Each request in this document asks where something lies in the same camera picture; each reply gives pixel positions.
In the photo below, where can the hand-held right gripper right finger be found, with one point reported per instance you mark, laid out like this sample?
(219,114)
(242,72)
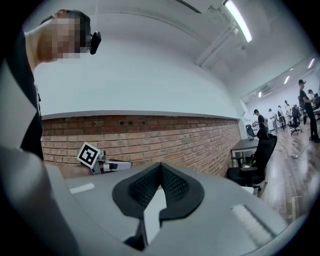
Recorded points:
(212,212)

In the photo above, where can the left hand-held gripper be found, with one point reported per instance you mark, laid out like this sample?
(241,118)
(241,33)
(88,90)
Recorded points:
(88,155)

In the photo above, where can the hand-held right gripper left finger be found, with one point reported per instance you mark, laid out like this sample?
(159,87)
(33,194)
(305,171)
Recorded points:
(105,200)

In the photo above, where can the black desk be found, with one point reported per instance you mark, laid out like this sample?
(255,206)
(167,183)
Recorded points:
(243,145)

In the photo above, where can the black office chair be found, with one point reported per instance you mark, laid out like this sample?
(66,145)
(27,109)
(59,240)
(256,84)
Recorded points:
(296,117)
(262,155)

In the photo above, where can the white power strip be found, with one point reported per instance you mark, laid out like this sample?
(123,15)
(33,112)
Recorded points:
(294,156)

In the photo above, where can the person's black clothing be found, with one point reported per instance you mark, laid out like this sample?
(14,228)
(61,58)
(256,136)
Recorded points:
(25,100)

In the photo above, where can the person's head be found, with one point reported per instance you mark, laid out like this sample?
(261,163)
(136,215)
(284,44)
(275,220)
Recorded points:
(55,37)

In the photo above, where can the long ceiling light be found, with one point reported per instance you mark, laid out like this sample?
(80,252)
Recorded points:
(238,20)
(287,79)
(311,63)

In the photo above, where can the white ceiling conduit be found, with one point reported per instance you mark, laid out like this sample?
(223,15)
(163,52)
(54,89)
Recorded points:
(215,45)

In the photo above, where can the black head camera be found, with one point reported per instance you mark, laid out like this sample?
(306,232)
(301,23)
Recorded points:
(95,42)

